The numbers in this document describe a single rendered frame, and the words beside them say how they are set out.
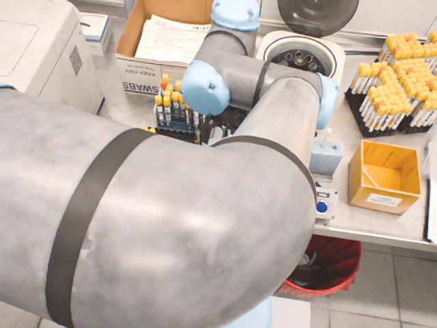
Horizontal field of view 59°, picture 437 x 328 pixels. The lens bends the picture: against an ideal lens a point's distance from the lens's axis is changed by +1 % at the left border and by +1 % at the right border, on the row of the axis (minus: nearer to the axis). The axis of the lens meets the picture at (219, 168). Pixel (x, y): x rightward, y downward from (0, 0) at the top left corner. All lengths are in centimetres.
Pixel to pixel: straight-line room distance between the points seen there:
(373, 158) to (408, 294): 104
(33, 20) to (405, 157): 91
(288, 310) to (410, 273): 125
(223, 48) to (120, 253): 45
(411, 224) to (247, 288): 86
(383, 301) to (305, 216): 170
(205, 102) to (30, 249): 40
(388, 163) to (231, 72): 62
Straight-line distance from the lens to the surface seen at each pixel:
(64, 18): 94
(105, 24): 131
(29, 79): 83
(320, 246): 166
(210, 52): 57
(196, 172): 18
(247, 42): 62
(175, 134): 102
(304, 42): 117
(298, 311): 83
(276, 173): 22
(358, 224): 98
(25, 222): 19
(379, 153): 103
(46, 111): 22
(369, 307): 188
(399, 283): 198
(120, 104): 114
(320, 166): 98
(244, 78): 54
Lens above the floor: 171
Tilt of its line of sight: 58 degrees down
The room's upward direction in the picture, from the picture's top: 4 degrees clockwise
